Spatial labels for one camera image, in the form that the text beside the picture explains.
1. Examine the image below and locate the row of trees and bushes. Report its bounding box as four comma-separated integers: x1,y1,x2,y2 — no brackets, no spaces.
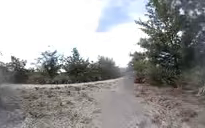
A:
128,0,205,101
0,31,123,101

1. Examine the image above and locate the pale stony dirt path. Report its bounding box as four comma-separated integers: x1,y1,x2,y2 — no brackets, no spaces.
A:
0,75,205,128

